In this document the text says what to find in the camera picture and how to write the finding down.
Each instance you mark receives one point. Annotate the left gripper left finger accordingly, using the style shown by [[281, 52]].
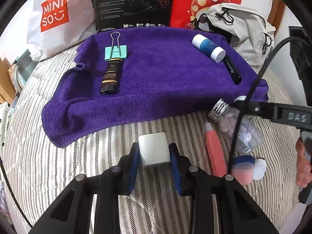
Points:
[[130, 169]]

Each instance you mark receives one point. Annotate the pink bottle blue cap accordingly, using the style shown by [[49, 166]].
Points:
[[243, 168]]

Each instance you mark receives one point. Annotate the pink tube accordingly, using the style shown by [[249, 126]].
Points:
[[215, 151]]

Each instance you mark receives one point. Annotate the white Miniso shopping bag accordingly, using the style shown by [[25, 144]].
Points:
[[56, 25]]

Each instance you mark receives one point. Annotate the small white cylinder bottle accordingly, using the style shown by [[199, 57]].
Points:
[[240, 98]]

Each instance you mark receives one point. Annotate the right hand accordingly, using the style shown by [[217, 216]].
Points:
[[303, 176]]

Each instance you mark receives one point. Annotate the black headset box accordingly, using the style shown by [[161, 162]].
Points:
[[116, 14]]

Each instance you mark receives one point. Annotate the teal binder clip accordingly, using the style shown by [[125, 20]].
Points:
[[115, 50]]

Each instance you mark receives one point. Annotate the blue white Vaseline balm stick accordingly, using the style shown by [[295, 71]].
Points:
[[209, 48]]

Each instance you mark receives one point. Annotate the black Horizon box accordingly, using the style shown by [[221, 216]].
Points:
[[233, 71]]

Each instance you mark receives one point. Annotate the black gold Grand Reserve lighter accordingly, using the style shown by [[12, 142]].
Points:
[[109, 82]]

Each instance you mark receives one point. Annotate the striped bed cover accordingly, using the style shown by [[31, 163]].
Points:
[[38, 171]]

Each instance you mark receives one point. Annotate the grey Nike backpack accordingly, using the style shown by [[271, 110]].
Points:
[[250, 34]]

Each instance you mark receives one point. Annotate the white wall charger plug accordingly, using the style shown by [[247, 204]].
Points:
[[154, 149]]

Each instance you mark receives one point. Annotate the small white cap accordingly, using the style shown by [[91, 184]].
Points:
[[260, 167]]

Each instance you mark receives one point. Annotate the purple towel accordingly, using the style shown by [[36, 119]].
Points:
[[163, 75]]

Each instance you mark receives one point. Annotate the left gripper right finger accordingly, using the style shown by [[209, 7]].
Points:
[[179, 167]]

